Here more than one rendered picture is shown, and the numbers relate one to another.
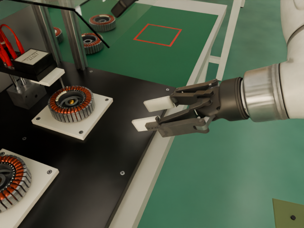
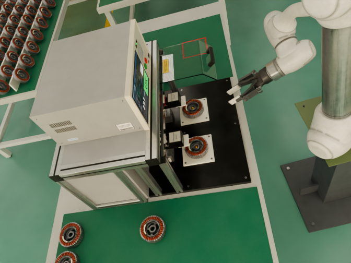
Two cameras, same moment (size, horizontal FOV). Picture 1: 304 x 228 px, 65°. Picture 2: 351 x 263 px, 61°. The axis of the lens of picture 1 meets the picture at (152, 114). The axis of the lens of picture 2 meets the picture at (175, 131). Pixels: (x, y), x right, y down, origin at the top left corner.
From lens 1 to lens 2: 1.05 m
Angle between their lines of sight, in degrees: 8
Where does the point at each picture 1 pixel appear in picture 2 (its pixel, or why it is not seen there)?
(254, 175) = (287, 103)
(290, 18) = (272, 42)
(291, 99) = (283, 70)
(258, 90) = (272, 71)
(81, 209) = (230, 140)
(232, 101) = (266, 78)
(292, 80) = (281, 64)
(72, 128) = (201, 118)
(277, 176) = (301, 95)
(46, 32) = not seen: hidden behind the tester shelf
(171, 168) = not seen: hidden behind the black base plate
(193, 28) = (211, 32)
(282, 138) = not seen: hidden behind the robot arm
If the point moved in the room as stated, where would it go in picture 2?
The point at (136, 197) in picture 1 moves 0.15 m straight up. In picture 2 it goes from (245, 129) to (243, 110)
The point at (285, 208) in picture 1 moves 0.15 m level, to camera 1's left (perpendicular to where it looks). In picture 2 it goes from (300, 104) to (273, 118)
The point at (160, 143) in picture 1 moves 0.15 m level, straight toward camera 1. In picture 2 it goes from (240, 106) to (254, 126)
